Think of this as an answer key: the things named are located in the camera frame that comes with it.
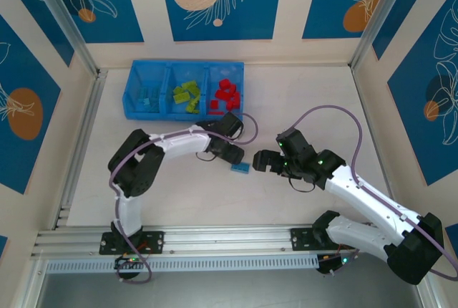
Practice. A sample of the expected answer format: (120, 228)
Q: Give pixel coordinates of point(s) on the green lego brick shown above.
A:
(180, 98)
(196, 101)
(190, 108)
(177, 90)
(195, 92)
(189, 86)

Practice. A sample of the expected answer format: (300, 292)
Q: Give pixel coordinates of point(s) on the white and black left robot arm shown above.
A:
(179, 141)

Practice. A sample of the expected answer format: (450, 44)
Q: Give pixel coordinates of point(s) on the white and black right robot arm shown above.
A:
(365, 197)

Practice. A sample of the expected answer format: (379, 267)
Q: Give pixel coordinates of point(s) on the blue three-compartment plastic bin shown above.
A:
(186, 69)

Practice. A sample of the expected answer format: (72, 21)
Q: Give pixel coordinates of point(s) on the blue panel with beige circle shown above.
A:
(250, 18)

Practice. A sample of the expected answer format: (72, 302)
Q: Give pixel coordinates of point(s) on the black controller board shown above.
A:
(329, 266)
(125, 260)

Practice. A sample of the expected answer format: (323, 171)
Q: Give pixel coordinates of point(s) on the blue panel with orange circle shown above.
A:
(429, 107)
(21, 79)
(322, 0)

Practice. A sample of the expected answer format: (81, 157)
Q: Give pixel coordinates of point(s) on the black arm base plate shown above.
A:
(157, 241)
(298, 238)

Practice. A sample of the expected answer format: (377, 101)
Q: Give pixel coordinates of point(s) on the long aluminium base rail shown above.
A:
(229, 240)

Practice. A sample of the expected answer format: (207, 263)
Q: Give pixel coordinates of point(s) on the aluminium side rail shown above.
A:
(89, 107)

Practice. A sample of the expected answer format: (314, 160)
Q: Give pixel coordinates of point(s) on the aluminium frame post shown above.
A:
(375, 18)
(67, 18)

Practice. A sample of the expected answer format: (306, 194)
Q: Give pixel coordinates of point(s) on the aluminium frame leg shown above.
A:
(30, 283)
(429, 295)

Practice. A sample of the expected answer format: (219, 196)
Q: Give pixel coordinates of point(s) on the small blue wall panel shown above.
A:
(3, 247)

